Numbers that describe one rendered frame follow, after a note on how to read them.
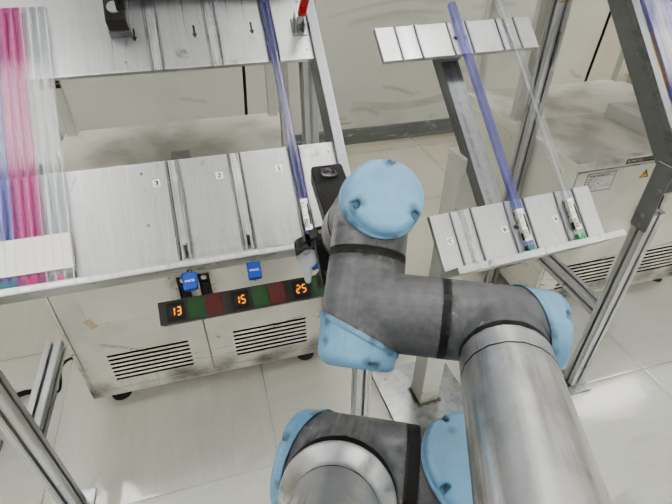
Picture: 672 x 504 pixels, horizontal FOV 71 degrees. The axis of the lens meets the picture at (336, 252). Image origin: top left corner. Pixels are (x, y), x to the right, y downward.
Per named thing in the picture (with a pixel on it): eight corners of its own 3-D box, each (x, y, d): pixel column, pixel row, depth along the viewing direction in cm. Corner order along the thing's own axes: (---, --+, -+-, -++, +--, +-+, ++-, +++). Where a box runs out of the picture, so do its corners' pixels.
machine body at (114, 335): (326, 363, 155) (323, 201, 117) (99, 413, 140) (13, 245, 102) (288, 250, 205) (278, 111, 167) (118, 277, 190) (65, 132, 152)
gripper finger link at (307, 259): (289, 289, 74) (313, 279, 66) (282, 253, 75) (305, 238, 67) (307, 287, 76) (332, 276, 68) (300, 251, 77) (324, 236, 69)
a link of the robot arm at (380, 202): (339, 233, 40) (351, 142, 42) (320, 257, 51) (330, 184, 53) (426, 249, 41) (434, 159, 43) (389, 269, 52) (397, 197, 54)
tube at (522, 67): (582, 240, 87) (586, 238, 86) (576, 241, 86) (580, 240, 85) (501, 2, 95) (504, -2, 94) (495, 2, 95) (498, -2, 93)
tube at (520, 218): (532, 251, 84) (537, 250, 82) (526, 253, 83) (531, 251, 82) (453, 5, 92) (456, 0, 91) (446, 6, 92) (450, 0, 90)
